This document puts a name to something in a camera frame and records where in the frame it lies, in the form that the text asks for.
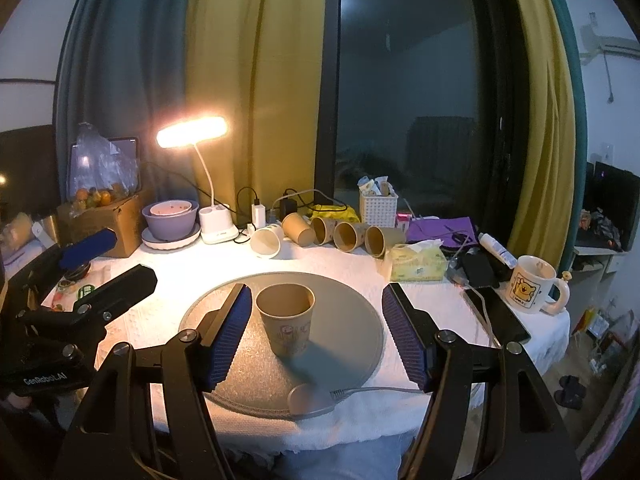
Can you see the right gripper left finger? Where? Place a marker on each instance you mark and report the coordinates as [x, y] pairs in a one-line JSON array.
[[112, 435]]

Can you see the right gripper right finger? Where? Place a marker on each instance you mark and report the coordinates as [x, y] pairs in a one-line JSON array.
[[522, 435]]

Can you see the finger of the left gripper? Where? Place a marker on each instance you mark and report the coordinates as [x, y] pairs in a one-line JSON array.
[[90, 247], [115, 297]]

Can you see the brown illustrated paper cup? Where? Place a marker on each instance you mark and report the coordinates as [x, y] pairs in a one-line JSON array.
[[286, 311]]

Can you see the white paper cup lying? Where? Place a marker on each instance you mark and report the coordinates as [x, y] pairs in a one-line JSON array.
[[267, 242]]

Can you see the brown paper cup lying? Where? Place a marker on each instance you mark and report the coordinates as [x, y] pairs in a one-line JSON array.
[[348, 236], [297, 229], [323, 230], [377, 240]]

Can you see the cardboard box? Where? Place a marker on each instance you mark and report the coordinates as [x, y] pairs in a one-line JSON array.
[[124, 218]]

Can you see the plastic bag of fruit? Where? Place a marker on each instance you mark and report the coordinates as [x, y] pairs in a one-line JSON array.
[[98, 164]]

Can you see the purple bowl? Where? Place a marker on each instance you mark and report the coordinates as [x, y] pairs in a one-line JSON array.
[[171, 220]]

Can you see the white desk lamp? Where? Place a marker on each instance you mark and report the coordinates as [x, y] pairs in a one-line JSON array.
[[215, 220]]

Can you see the black phone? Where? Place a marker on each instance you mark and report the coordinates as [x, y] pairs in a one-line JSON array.
[[494, 313]]

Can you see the white charger plug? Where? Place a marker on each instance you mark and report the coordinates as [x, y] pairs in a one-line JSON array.
[[258, 213]]

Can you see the white cartoon mug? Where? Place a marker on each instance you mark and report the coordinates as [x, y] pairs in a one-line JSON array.
[[534, 286]]

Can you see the teal curtain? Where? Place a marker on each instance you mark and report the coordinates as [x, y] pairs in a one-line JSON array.
[[123, 70]]

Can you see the black power adapter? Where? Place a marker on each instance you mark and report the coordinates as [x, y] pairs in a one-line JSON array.
[[287, 205]]

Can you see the white tube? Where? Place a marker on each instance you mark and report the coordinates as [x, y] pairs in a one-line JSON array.
[[497, 249]]

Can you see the purple cloth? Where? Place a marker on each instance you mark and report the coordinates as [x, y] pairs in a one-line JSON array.
[[454, 232]]

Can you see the yellow curtain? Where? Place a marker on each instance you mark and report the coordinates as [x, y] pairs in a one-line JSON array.
[[257, 64]]

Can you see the black monitor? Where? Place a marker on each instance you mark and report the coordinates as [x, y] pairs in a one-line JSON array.
[[610, 210]]

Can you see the white woven basket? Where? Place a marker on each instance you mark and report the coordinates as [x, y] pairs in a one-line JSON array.
[[377, 202]]

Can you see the air conditioner unit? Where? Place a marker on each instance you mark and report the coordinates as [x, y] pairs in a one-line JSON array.
[[595, 44]]

